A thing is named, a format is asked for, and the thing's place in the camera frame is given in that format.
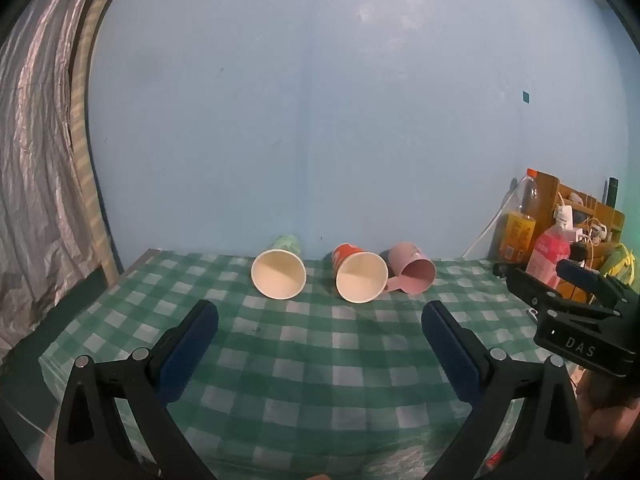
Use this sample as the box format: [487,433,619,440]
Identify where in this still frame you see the pink drink bottle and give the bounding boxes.
[525,206,574,291]

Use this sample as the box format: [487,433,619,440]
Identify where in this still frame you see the wooden desk organizer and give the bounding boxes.
[535,171,626,304]

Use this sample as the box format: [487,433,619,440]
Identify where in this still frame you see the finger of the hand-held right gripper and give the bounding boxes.
[556,258,640,317]
[492,261,576,317]

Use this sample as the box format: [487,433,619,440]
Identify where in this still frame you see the orange drink bottle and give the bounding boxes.
[499,169,541,264]

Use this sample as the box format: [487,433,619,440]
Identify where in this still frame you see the person's right hand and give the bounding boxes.
[575,369,640,463]

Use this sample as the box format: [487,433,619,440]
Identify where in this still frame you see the silver curtain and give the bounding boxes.
[0,0,108,361]

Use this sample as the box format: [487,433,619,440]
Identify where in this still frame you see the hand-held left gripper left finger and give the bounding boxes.
[54,299,221,480]

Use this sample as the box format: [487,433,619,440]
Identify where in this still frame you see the white cable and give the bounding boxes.
[461,176,526,259]

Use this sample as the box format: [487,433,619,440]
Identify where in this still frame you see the green paper cup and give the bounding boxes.
[250,233,307,300]

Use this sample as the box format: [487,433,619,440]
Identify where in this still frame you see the striped beige curtain border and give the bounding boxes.
[69,0,136,283]

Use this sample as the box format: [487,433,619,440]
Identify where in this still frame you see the yellow cloth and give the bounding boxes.
[599,242,638,286]

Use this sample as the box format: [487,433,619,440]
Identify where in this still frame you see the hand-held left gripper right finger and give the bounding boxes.
[421,300,586,480]

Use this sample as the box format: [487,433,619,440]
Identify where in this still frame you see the pink plastic mug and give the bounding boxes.
[384,241,437,295]

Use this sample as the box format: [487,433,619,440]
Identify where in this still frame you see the red paper cup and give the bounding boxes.
[331,243,389,304]

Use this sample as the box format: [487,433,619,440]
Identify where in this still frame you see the green checkered tablecloth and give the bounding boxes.
[37,247,583,480]

